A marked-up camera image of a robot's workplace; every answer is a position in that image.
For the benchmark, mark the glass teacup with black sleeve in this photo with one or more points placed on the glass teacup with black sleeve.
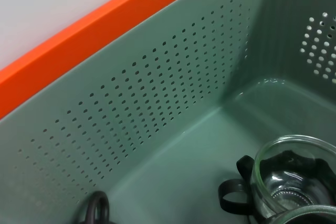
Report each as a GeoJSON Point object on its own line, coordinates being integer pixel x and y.
{"type": "Point", "coordinates": [315, 212]}
{"type": "Point", "coordinates": [223, 197]}
{"type": "Point", "coordinates": [288, 182]}

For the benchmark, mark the grey-green perforated storage bin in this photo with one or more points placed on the grey-green perforated storage bin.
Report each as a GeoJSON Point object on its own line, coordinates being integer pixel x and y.
{"type": "Point", "coordinates": [157, 155]}

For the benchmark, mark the black round teapot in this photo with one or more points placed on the black round teapot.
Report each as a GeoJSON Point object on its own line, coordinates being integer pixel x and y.
{"type": "Point", "coordinates": [103, 205]}

